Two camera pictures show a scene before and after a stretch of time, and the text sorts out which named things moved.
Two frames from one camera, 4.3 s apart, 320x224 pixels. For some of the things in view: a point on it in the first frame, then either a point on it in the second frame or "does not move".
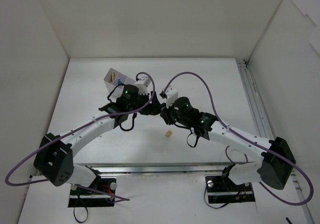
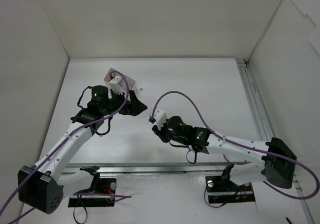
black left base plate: (80, 197) does not move
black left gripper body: (150, 106) → (129, 103)
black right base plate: (223, 190) does not move
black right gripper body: (165, 115) → (158, 132)
